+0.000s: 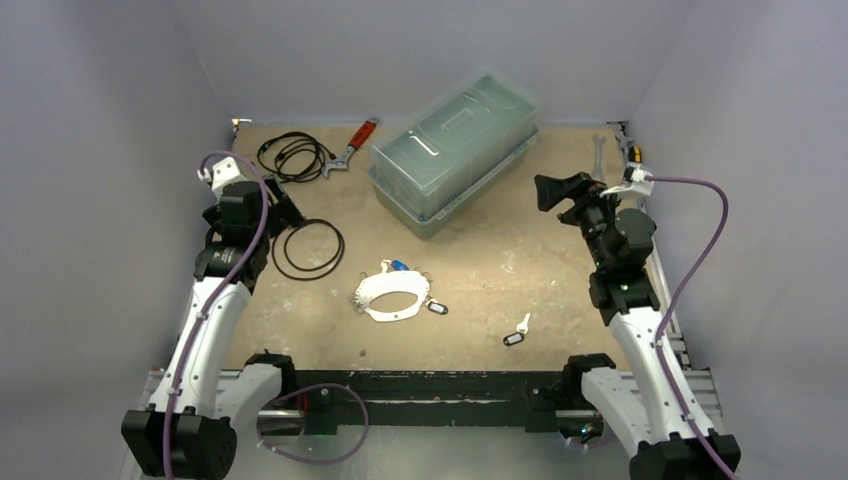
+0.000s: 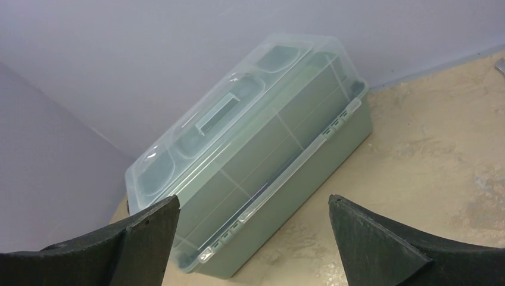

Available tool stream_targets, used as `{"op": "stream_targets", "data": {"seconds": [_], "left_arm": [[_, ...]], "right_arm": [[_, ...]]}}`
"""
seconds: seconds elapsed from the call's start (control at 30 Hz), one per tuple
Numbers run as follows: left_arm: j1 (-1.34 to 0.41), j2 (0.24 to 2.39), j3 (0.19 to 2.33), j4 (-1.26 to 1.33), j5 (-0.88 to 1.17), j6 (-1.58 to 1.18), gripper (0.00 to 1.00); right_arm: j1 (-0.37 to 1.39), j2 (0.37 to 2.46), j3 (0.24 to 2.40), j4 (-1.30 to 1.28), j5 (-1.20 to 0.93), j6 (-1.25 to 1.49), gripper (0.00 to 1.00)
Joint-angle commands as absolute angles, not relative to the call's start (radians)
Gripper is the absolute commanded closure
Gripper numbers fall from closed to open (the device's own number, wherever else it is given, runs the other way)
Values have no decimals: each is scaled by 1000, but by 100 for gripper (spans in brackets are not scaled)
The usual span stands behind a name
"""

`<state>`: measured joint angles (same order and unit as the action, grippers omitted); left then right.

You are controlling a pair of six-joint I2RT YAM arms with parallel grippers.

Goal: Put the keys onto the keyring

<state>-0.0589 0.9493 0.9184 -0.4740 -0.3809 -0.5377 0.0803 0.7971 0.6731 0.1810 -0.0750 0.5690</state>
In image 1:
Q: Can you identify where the white oval keyring holder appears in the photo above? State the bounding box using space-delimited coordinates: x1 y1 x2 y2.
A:
349 259 450 324

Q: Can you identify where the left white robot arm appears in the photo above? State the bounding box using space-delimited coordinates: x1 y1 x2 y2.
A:
121 176 305 479

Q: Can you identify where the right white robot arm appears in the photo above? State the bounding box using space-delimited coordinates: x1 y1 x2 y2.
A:
534 169 741 479

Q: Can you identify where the silver open-end spanner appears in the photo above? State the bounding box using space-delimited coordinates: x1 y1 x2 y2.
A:
591 134 605 182

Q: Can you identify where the yellow black screwdriver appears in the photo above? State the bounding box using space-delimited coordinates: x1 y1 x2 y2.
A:
627 140 643 164

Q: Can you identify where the clear plastic storage box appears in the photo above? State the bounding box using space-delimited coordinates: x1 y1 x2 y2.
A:
367 72 542 240

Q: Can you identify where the silver key with black tag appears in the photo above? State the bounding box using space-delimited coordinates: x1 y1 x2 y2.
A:
502 312 532 347

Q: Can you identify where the black looped cable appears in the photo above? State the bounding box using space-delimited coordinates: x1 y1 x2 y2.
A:
270 218 346 282

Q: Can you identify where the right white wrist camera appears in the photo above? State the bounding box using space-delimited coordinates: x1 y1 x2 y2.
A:
599 165 654 200

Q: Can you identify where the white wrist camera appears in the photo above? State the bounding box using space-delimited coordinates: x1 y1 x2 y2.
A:
599 165 654 200
197 157 247 199

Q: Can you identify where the coiled black cable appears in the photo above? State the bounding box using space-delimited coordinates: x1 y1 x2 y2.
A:
256 131 336 185

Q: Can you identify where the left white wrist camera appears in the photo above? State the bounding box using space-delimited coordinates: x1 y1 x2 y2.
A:
197 157 247 199

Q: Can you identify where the red handled adjustable wrench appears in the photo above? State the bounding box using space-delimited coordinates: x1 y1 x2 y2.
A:
321 117 380 179

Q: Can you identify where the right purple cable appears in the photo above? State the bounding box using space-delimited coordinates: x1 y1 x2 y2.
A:
645 174 742 480

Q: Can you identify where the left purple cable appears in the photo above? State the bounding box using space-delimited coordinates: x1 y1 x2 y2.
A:
161 150 272 480

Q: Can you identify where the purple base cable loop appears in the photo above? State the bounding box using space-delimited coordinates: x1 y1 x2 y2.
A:
255 382 371 466

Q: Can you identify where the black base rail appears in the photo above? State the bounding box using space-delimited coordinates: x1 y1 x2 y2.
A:
281 370 591 435

